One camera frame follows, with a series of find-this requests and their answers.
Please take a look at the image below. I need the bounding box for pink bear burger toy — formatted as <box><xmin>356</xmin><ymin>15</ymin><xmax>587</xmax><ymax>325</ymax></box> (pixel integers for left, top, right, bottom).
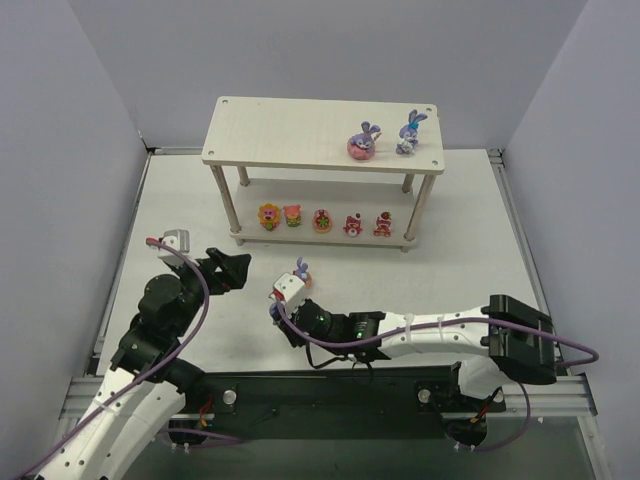
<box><xmin>283</xmin><ymin>204</ymin><xmax>302</xmax><ymax>228</ymax></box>

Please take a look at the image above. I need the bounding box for wooden two-tier shelf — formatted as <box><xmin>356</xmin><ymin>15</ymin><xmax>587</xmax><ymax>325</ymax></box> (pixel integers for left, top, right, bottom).
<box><xmin>201</xmin><ymin>97</ymin><xmax>445</xmax><ymax>252</ymax></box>

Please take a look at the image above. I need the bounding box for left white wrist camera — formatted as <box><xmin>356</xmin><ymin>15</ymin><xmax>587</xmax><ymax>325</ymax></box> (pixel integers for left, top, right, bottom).
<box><xmin>145</xmin><ymin>229</ymin><xmax>191</xmax><ymax>264</ymax></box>

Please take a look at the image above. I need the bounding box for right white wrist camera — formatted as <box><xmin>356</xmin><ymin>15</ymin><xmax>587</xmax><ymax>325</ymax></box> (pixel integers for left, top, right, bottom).
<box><xmin>269</xmin><ymin>273</ymin><xmax>307</xmax><ymax>316</ymax></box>

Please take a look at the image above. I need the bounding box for orange lion toy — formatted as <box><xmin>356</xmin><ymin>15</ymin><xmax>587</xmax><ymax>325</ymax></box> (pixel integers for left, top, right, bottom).
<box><xmin>258</xmin><ymin>203</ymin><xmax>280</xmax><ymax>231</ymax></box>

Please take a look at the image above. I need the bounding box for purple bunny with ball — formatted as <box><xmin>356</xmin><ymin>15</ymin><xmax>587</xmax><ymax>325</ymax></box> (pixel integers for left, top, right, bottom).
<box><xmin>269</xmin><ymin>303</ymin><xmax>280</xmax><ymax>322</ymax></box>

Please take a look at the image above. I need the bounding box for aluminium frame rail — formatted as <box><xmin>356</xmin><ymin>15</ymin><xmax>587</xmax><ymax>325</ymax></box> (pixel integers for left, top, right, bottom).
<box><xmin>59</xmin><ymin>374</ymin><xmax>599</xmax><ymax>421</ymax></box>

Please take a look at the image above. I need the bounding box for purple bunny blue ears toy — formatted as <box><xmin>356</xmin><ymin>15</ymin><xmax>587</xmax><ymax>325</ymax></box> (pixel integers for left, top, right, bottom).
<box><xmin>395</xmin><ymin>109</ymin><xmax>428</xmax><ymax>156</ymax></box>

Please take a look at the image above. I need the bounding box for pink bear clover toy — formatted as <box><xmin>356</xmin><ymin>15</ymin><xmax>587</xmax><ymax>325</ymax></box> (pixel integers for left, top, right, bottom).
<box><xmin>312</xmin><ymin>209</ymin><xmax>333</xmax><ymax>234</ymax></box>

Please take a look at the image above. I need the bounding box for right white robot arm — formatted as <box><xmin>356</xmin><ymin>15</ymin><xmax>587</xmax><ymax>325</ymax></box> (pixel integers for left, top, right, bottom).
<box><xmin>270</xmin><ymin>292</ymin><xmax>556</xmax><ymax>399</ymax></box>

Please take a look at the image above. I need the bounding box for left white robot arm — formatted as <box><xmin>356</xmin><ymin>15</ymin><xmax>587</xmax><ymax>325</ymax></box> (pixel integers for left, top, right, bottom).
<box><xmin>35</xmin><ymin>240</ymin><xmax>251</xmax><ymax>479</ymax></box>

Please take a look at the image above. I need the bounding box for purple bunny pink cake toy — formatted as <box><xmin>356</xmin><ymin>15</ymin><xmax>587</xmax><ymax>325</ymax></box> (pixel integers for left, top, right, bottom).
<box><xmin>346</xmin><ymin>121</ymin><xmax>381</xmax><ymax>161</ymax></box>

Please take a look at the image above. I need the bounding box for red white strawberry toy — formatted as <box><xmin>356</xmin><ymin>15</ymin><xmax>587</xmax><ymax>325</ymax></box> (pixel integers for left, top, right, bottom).
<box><xmin>373</xmin><ymin>211</ymin><xmax>392</xmax><ymax>237</ymax></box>

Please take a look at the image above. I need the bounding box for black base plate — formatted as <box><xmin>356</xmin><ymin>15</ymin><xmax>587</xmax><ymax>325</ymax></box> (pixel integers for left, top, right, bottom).
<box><xmin>163</xmin><ymin>366</ymin><xmax>506</xmax><ymax>443</ymax></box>

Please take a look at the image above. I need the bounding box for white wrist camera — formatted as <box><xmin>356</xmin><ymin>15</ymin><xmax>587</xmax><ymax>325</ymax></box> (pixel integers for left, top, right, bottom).
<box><xmin>269</xmin><ymin>273</ymin><xmax>307</xmax><ymax>316</ymax></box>
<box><xmin>145</xmin><ymin>229</ymin><xmax>191</xmax><ymax>264</ymax></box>

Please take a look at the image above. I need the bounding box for red white bear toy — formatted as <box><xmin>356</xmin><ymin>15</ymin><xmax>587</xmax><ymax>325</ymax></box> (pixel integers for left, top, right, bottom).
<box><xmin>343</xmin><ymin>212</ymin><xmax>363</xmax><ymax>238</ymax></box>

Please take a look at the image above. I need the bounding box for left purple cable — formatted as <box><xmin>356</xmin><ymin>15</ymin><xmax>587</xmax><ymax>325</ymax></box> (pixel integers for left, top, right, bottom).
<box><xmin>14</xmin><ymin>239</ymin><xmax>246</xmax><ymax>480</ymax></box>

